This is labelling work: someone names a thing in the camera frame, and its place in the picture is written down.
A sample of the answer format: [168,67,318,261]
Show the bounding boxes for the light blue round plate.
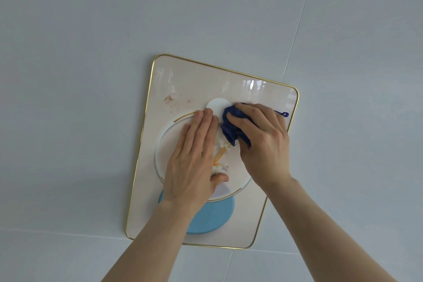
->
[158,189,236,235]

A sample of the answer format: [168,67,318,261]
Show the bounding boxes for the white gold-rimmed rectangular tray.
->
[125,54,300,250]

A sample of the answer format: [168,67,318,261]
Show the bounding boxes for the person's right hand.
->
[226,103,292,192]

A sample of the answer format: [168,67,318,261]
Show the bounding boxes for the person's left forearm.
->
[99,199,208,282]

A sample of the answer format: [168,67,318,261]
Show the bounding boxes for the white gold-rimmed round plate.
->
[154,111,254,202]

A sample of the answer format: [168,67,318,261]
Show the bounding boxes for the person's right forearm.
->
[264,175,398,282]

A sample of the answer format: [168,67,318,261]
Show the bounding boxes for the food scraps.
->
[213,139,230,172]

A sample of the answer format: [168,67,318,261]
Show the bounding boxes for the dark blue cleaning cloth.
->
[220,102,290,148]

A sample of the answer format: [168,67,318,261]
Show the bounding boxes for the person's left hand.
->
[163,108,229,207]

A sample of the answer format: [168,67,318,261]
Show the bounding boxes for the small white round dish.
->
[206,98,233,117]

